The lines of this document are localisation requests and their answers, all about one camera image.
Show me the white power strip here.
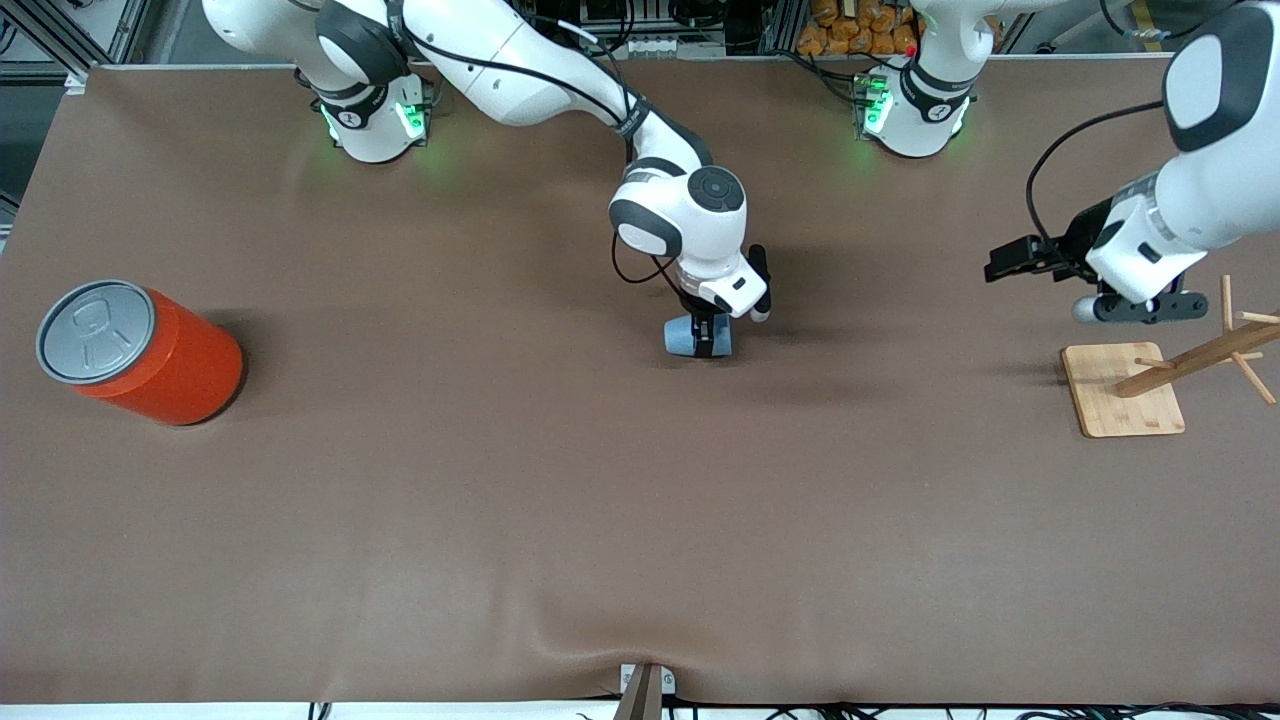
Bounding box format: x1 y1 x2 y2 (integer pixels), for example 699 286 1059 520
625 36 728 59

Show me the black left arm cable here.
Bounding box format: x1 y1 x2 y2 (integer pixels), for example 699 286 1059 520
1027 98 1171 246

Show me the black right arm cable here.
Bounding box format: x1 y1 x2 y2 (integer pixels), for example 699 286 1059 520
385 0 691 293

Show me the light blue plastic cup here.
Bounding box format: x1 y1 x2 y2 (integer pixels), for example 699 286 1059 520
665 315 734 359

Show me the aluminium frame post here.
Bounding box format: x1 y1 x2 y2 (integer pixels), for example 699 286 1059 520
0 0 151 76

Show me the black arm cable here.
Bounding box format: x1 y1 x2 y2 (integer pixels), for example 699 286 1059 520
385 0 691 293
1027 98 1171 246

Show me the orange can with silver lid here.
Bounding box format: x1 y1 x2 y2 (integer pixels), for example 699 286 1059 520
36 279 245 428

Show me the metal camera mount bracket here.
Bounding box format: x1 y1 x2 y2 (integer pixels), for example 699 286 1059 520
615 663 678 720

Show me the black base cable bundle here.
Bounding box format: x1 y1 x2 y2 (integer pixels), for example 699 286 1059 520
780 48 863 103

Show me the wooden mug tree stand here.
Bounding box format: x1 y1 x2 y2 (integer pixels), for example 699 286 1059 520
1060 275 1280 439

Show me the brown table mat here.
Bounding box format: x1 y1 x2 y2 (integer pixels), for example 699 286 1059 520
0 55 1280 706

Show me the bag of orange bread rolls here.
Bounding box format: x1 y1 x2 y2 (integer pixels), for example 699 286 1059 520
797 0 921 58

